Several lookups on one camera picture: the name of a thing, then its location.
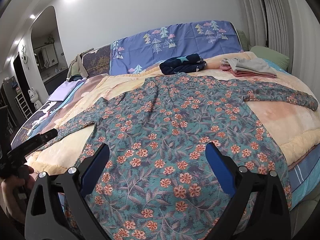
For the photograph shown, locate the navy star-print folded garment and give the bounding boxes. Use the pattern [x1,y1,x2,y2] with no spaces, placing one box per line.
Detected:
[159,54,207,75]

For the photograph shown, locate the white pleated curtain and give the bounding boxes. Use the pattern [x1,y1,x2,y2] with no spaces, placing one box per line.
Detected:
[232,0,301,71]

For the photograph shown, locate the grey folded garment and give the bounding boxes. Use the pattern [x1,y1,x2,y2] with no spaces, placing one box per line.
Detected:
[221,57,276,75]

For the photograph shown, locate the teal striped bed sheet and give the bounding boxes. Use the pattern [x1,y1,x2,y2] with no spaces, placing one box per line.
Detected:
[261,102,319,207]

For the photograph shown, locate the pink folded garment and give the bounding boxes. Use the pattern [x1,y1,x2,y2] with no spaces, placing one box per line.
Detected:
[220,64,277,78]

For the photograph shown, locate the light green pillow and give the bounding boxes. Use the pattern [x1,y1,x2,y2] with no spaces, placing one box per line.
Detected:
[250,46,290,72]

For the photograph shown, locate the person's left hand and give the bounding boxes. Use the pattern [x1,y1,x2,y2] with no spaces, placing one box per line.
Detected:
[1,166,35,224]

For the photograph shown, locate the dark purple patterned pillow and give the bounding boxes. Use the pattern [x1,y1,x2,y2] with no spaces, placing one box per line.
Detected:
[82,44,111,77]

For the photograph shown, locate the cream peach plush blanket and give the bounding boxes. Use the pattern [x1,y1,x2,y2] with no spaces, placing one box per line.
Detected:
[26,51,320,176]

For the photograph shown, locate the white ladder rack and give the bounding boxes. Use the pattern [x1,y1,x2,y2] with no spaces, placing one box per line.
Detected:
[15,93,32,120]

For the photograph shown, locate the white cat figurine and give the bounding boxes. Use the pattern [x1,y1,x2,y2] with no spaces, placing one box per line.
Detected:
[28,87,42,110]

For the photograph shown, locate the blue tree-print sheet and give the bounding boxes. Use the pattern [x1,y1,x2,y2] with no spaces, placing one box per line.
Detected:
[110,20,242,76]

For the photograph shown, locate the dark green pillow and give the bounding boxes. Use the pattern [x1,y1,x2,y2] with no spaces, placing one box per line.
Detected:
[237,30,249,51]

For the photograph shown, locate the lavender folded cloth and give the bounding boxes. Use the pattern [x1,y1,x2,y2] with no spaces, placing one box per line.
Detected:
[48,78,86,102]

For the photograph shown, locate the olive grey draped garment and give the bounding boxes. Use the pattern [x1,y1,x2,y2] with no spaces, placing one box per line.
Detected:
[66,48,94,81]

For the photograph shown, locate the teal floral long-sleeve garment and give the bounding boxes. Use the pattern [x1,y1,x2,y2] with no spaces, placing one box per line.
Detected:
[47,73,318,239]

